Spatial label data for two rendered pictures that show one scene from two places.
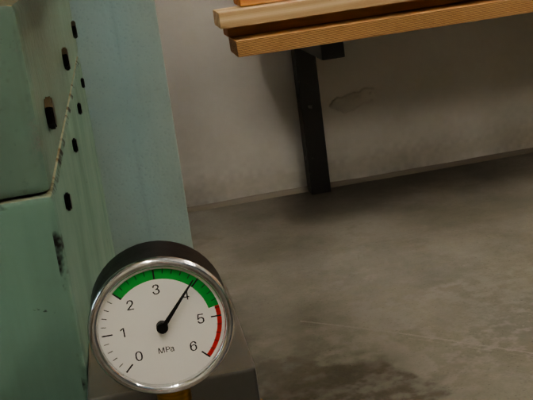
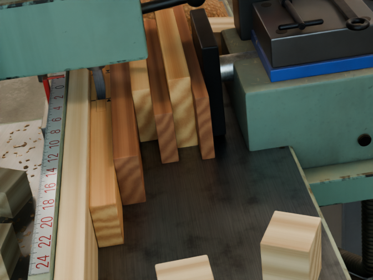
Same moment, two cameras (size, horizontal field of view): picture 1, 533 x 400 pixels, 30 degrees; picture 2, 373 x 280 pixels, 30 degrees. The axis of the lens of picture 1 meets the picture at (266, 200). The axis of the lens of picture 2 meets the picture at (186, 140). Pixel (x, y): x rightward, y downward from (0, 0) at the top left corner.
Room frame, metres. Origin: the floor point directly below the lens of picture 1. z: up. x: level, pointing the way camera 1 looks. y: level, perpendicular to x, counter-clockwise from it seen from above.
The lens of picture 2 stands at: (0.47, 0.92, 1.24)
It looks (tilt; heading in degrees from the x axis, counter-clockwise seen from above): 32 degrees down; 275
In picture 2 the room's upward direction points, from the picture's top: 7 degrees counter-clockwise
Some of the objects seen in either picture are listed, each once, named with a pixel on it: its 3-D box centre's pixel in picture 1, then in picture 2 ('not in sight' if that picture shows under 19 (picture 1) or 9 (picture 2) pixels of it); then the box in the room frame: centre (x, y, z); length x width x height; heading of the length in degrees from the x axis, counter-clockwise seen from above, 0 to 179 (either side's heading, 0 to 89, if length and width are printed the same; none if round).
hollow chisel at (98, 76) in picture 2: not in sight; (98, 76); (0.59, 0.34, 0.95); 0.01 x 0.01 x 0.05; 7
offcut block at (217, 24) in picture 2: not in sight; (222, 39); (0.47, 0.20, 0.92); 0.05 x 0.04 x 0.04; 169
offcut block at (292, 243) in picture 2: not in sight; (292, 256); (0.44, 0.57, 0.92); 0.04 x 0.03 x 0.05; 69
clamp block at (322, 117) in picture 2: not in sight; (302, 89); (0.40, 0.33, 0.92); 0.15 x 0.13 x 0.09; 97
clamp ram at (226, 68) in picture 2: not in sight; (238, 66); (0.46, 0.34, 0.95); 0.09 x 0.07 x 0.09; 97
